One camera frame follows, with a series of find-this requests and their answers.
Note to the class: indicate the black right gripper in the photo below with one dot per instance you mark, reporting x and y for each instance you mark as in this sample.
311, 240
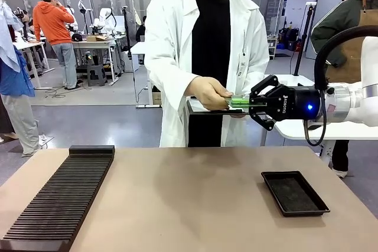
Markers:
298, 103

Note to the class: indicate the green PCB board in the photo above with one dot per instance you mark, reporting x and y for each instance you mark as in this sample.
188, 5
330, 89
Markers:
236, 102

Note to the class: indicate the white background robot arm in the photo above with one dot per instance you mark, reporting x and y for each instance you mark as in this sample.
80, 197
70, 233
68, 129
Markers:
104, 17

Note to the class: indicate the person's left forearm, white sleeve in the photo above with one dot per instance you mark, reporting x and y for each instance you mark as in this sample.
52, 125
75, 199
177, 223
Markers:
260, 63

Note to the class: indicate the person's right forearm, white sleeve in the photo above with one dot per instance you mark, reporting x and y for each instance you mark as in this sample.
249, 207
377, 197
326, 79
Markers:
171, 78

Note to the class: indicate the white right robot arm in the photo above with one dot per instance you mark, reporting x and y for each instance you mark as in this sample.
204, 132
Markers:
354, 101

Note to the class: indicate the black slotted PCB rack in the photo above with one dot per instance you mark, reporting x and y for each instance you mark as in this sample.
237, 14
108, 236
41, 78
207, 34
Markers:
65, 187

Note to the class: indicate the person's right hand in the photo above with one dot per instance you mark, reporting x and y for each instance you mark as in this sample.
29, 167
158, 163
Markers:
208, 92

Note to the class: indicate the white name tag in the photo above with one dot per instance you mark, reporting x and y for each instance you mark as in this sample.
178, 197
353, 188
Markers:
242, 66

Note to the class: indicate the black light stand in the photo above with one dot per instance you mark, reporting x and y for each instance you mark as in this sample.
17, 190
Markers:
305, 33

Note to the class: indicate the black foam tray pad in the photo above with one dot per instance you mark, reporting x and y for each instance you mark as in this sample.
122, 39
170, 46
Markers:
292, 194

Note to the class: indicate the person with brown apron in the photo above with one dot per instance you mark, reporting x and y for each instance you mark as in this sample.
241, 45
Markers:
348, 42

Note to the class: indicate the person in white lab coat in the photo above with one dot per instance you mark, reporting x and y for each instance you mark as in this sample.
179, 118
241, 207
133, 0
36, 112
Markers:
177, 42

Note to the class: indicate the black rectangular plastic tray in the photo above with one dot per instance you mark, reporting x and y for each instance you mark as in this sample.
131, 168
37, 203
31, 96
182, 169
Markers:
322, 209

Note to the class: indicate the white standing desk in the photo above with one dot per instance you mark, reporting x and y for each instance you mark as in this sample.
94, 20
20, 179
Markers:
138, 48

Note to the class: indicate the seated person in dark clothes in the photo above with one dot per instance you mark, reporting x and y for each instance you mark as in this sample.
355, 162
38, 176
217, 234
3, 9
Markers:
141, 30

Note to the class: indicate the black pole stand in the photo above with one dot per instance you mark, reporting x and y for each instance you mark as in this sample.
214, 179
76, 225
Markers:
127, 33

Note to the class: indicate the black step stool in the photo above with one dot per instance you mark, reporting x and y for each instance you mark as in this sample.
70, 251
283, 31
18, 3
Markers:
97, 75

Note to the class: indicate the white desk with cardboard box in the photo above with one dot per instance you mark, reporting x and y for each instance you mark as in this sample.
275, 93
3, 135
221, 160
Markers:
97, 44

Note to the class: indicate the flat cardboard box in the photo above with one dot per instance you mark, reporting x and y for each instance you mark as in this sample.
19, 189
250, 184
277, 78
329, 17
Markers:
96, 38

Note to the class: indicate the black cap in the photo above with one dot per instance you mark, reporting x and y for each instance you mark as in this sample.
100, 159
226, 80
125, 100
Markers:
77, 37

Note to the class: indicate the person in orange hoodie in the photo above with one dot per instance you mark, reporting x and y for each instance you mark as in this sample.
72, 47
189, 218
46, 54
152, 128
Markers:
51, 22

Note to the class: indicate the white desk with thin legs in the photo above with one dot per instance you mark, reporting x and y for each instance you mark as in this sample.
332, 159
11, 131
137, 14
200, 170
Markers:
29, 45

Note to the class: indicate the person in blue shirt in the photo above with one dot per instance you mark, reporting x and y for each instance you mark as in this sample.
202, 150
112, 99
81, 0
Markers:
14, 81

